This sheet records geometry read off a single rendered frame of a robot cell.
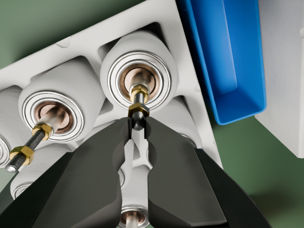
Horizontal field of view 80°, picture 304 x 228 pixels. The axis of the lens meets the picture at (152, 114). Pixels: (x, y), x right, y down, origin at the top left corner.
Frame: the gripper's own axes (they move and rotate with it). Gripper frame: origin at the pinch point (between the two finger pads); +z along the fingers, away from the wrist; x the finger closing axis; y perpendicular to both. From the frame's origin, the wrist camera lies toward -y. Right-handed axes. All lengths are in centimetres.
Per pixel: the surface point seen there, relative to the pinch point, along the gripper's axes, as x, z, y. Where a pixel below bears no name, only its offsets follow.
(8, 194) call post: -31.3, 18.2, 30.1
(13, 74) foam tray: -19.1, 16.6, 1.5
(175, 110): 5.3, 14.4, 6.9
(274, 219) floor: 57, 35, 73
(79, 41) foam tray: -8.4, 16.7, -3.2
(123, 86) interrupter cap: -2.0, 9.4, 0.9
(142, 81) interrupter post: 0.4, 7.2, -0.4
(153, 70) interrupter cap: 1.6, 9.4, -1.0
